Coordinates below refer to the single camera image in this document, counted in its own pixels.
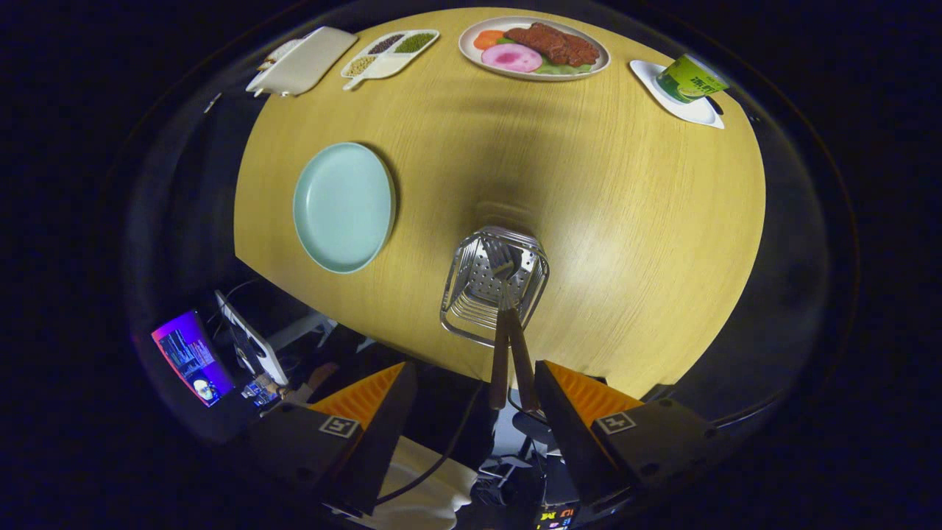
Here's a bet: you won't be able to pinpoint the white oval food plate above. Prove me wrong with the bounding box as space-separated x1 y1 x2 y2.
458 15 612 82

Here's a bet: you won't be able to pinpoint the purple lit monitor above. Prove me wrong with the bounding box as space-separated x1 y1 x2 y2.
151 309 236 408

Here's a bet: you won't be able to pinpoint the black cable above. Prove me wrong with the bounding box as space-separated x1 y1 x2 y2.
375 383 486 505

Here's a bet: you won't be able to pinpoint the green label drink bottle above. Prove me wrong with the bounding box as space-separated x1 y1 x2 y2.
655 53 730 104

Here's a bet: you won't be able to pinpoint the small lit display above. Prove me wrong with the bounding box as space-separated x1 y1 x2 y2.
537 504 582 530

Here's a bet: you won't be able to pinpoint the metal cutlery rack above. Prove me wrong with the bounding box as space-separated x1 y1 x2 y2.
439 226 550 348

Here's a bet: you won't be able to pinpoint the wooden handle fork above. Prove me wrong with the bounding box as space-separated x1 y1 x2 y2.
482 237 543 414

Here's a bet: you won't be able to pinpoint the grey laptop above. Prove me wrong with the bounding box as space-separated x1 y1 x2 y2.
213 289 290 387

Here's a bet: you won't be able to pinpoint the green vegetable garnish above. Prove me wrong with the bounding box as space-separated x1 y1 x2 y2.
536 57 594 76

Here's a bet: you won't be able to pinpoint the wooden handle spoon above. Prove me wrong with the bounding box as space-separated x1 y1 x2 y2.
489 247 534 411

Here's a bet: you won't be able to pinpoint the brown steak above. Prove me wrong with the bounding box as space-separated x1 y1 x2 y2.
504 22 601 67

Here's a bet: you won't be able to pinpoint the toast bread slices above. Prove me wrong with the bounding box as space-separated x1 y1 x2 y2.
258 38 302 72

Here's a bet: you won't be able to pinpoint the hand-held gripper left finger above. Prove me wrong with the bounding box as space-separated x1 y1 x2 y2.
247 361 418 516

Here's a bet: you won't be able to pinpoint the white square tray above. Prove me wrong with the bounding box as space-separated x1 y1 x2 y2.
629 60 726 130

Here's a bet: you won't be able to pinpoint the white divided bean dish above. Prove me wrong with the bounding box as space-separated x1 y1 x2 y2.
340 29 441 91

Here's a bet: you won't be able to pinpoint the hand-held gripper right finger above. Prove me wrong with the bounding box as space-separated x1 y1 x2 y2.
534 359 737 516

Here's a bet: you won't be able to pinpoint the pink ham slice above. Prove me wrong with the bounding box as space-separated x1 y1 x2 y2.
481 43 544 74

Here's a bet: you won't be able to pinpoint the white cloth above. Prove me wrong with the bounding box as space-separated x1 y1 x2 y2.
346 436 479 530

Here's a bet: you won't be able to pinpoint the light green plate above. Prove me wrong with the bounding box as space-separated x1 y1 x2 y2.
292 141 397 275

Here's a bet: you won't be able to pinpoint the white toaster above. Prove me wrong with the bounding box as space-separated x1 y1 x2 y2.
245 26 359 98

